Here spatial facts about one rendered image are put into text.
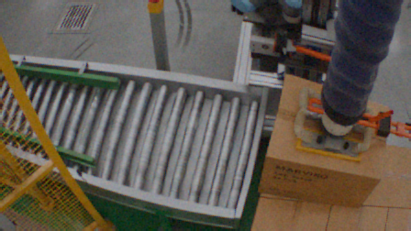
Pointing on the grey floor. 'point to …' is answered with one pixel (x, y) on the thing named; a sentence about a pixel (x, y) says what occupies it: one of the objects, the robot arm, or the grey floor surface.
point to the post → (159, 35)
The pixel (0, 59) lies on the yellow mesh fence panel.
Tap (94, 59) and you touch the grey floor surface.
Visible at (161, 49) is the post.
